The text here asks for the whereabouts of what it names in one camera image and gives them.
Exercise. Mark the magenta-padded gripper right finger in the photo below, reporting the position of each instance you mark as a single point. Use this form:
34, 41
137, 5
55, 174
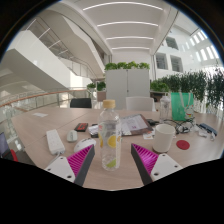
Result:
163, 165

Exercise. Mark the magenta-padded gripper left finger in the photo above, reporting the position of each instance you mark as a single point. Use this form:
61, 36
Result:
60, 166

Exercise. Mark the clear bottle with yellow cap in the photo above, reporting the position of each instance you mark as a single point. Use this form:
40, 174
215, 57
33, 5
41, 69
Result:
109, 133

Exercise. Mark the white power strip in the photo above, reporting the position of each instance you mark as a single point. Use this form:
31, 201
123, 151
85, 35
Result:
55, 141

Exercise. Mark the white cup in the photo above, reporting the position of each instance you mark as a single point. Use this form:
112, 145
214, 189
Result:
163, 138

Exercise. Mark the flat round red coaster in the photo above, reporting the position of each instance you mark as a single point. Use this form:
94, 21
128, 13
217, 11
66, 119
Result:
183, 145

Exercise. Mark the grey computer mouse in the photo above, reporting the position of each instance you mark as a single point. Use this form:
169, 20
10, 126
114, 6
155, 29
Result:
71, 136

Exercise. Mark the white computer mouse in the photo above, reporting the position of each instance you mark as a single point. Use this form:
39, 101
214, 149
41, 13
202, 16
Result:
84, 144

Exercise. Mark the colourful sticker sheet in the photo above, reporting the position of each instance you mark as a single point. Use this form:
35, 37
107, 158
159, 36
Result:
148, 135

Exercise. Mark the small black device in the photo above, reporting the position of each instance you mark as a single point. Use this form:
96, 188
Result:
152, 122

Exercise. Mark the small black and red box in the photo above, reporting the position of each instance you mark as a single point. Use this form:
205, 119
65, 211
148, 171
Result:
81, 127

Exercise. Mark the brown clipboard with papers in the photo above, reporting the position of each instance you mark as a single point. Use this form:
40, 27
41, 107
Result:
135, 124

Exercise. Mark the white plastic packet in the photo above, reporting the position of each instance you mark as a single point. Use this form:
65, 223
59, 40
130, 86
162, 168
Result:
203, 133

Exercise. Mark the white paper sheet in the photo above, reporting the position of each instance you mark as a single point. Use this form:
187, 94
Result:
40, 115

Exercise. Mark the clear shaker bottle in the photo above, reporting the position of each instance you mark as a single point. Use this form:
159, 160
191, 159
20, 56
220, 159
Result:
164, 108

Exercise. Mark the dark blue flat case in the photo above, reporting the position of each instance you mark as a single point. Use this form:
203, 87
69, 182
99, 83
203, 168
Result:
208, 129

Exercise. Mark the green bag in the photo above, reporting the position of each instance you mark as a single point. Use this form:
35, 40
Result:
180, 106

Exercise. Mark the white chair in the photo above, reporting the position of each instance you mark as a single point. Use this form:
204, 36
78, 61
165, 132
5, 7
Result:
140, 104

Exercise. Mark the black chair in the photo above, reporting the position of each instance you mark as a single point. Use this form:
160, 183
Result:
80, 103

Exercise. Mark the glass railing with wooden handrail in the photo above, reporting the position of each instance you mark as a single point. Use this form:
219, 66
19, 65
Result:
33, 96

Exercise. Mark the small potted green plant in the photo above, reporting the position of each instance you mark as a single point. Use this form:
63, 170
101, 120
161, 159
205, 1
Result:
91, 86
101, 87

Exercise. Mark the row of tall green plants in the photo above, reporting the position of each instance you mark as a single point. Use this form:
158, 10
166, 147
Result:
196, 85

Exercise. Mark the white cabinet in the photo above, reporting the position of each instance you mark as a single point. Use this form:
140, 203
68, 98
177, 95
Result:
126, 83

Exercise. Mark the green plants atop cabinet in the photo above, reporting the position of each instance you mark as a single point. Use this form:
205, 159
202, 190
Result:
126, 65

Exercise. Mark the ceiling light strips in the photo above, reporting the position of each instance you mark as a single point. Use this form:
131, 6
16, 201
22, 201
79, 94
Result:
128, 23

